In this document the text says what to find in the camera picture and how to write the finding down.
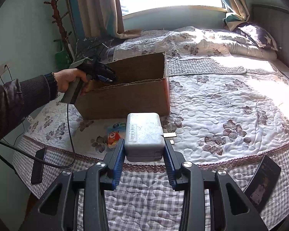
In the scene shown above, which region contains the cartoon bear tissue pack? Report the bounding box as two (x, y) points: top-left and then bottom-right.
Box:
(107, 123), (126, 149)

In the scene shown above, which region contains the white power adapter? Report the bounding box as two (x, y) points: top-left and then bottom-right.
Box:
(124, 113), (165, 162)

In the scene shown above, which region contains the left forearm dark sleeve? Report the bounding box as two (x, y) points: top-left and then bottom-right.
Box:
(0, 73), (58, 139)

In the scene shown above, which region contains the person left hand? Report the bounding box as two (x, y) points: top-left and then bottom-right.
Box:
(54, 68), (89, 95)

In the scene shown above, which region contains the dark star blanket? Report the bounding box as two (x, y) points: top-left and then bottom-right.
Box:
(75, 37), (125, 63)

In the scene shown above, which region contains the green plastic bag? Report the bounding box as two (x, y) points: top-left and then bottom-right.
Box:
(55, 40), (72, 70)

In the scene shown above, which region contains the brown cardboard box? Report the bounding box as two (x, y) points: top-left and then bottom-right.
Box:
(75, 52), (170, 119)

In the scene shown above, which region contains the black phone left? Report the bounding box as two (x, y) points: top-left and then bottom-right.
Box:
(31, 148), (46, 185)

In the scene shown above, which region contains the black phone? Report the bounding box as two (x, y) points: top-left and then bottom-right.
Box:
(244, 155), (281, 213)
(31, 148), (46, 185)

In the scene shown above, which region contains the striped curtain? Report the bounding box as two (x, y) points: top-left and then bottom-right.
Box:
(67, 0), (140, 39)

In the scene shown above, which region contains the black phone right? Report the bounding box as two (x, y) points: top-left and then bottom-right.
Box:
(244, 155), (281, 213)

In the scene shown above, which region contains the wooden coat rack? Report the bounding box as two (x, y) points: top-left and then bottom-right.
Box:
(44, 0), (72, 56)

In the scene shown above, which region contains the quilted floral bedspread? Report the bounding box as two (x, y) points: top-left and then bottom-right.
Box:
(18, 27), (289, 230)

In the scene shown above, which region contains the dark star pillow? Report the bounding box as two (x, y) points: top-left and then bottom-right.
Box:
(233, 22), (278, 51)

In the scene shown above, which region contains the grey padded headboard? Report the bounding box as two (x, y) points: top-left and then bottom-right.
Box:
(252, 4), (289, 67)

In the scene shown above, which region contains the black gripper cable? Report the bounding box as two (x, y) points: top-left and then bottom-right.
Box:
(0, 100), (76, 170)

